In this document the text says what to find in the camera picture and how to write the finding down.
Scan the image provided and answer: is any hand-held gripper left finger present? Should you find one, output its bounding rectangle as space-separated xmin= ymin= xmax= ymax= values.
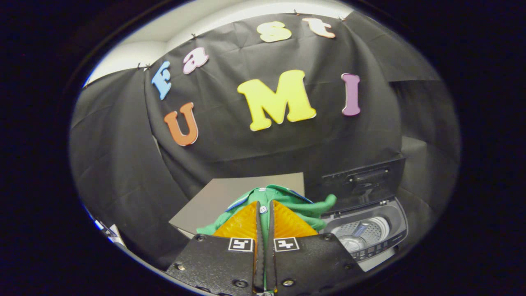
xmin=166 ymin=200 xmax=265 ymax=294

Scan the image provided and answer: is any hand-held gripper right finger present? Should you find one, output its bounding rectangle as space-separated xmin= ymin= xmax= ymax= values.
xmin=266 ymin=200 xmax=365 ymax=293

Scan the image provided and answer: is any green polo shirt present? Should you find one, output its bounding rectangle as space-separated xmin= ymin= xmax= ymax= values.
xmin=196 ymin=185 xmax=337 ymax=288

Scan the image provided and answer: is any grey washing machine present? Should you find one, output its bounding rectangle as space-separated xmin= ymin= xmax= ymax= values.
xmin=318 ymin=197 xmax=409 ymax=272

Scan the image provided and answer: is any grey cabinet with dark top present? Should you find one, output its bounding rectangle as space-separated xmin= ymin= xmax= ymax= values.
xmin=168 ymin=173 xmax=305 ymax=239

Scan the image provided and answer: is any black backdrop cloth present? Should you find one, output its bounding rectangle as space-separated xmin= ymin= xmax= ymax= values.
xmin=69 ymin=10 xmax=461 ymax=272

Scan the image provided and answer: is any white and blue object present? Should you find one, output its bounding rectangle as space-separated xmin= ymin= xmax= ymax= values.
xmin=84 ymin=206 xmax=124 ymax=247

